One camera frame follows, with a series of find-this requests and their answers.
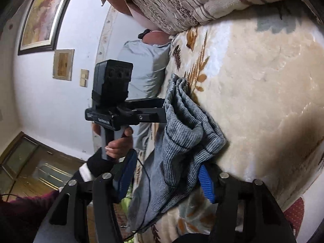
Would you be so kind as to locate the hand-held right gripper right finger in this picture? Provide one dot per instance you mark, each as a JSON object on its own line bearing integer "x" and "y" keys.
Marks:
{"x": 206, "y": 182}

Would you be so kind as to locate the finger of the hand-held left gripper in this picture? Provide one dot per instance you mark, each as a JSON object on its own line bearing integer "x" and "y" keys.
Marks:
{"x": 151, "y": 116}
{"x": 146, "y": 103}

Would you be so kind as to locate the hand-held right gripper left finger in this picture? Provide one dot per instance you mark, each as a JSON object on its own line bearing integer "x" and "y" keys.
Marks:
{"x": 125, "y": 172}

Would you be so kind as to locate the blue denim pants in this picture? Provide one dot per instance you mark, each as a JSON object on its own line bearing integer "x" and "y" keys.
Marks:
{"x": 182, "y": 136}

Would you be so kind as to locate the person's left hand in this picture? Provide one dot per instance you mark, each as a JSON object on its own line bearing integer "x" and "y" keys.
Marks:
{"x": 119, "y": 146}

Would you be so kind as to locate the grey pillow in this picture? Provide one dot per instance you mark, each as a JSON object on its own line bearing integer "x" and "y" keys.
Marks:
{"x": 146, "y": 63}

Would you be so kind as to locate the small framed picture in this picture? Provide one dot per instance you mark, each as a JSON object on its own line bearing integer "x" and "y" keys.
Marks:
{"x": 62, "y": 64}

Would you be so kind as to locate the person's black trouser leg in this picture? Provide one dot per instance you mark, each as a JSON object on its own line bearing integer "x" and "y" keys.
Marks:
{"x": 192, "y": 239}

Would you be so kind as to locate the pink pillow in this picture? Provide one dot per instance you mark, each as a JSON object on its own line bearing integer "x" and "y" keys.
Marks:
{"x": 154, "y": 36}

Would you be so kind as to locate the red dotted carpet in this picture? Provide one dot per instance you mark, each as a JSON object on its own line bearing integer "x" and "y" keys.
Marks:
{"x": 295, "y": 212}

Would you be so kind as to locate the large framed painting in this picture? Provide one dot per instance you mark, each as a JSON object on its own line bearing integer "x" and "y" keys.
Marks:
{"x": 43, "y": 12}

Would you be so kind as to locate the wooden framed glass door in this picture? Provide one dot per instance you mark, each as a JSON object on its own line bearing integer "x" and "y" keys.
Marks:
{"x": 25, "y": 157}

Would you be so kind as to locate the striped floral beige quilt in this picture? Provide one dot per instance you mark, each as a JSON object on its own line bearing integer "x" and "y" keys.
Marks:
{"x": 177, "y": 2}

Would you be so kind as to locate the leaf print fleece blanket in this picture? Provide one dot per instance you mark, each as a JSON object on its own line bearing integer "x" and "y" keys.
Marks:
{"x": 253, "y": 81}

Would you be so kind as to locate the person's maroon garment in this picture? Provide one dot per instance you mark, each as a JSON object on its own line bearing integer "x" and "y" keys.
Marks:
{"x": 20, "y": 220}

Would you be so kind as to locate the beige wall switch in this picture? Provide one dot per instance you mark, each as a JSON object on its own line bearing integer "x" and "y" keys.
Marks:
{"x": 83, "y": 82}
{"x": 85, "y": 73}

